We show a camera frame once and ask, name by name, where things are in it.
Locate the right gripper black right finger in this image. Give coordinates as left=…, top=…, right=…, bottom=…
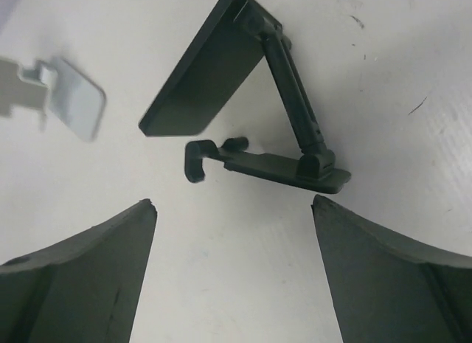
left=312, top=195, right=471, bottom=342

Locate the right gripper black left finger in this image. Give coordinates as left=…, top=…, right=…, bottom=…
left=1, top=199, right=158, bottom=342

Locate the black folding phone stand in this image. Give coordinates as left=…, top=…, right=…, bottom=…
left=139, top=0, right=351, bottom=194

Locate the silver phone stand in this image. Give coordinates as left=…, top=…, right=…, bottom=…
left=1, top=56, right=106, bottom=142

